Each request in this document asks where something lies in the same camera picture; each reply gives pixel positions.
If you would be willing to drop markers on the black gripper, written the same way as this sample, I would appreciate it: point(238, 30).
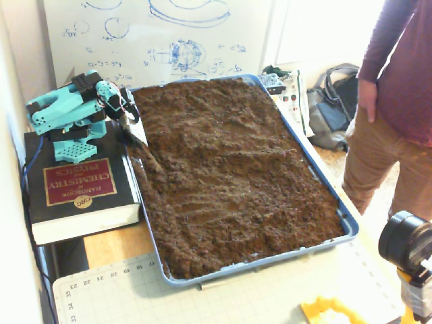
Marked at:
point(127, 119)

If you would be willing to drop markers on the brown soil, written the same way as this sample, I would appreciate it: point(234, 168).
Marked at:
point(236, 168)

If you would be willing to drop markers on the maroon sleeved forearm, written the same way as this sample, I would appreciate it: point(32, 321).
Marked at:
point(384, 40)

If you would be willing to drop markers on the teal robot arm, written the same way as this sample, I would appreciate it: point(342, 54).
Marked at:
point(60, 108)

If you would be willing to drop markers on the bare person hand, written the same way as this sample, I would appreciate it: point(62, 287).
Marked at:
point(368, 98)

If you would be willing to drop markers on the whiteboard with blue drawings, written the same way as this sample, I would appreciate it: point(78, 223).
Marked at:
point(152, 33)

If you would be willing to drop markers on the black chemistry handbook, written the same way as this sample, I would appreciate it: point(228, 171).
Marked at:
point(101, 206)

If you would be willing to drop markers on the black device with perforated top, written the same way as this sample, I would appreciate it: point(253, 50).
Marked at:
point(270, 81)

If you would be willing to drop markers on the dark green bag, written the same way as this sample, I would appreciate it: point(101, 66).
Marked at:
point(275, 70)

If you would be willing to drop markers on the white electronics board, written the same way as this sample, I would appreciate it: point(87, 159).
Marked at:
point(297, 101)

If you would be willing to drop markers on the grey metal rod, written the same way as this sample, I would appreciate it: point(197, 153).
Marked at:
point(211, 285)

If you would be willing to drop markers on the grey backpack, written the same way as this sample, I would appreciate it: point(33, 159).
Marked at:
point(327, 114)

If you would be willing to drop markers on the pale grid cutting mat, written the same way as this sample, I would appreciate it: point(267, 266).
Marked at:
point(202, 303)

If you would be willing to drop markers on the blue plastic tray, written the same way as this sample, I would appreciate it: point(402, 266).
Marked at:
point(351, 232)

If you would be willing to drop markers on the yellow plastic object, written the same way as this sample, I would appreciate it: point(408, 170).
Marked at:
point(314, 308)

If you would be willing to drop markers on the person in maroon shirt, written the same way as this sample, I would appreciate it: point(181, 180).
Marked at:
point(405, 94)

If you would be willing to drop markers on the black camera lens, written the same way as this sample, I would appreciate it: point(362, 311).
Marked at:
point(401, 236)

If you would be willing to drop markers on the yellow black camera stand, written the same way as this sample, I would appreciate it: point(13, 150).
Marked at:
point(418, 293)

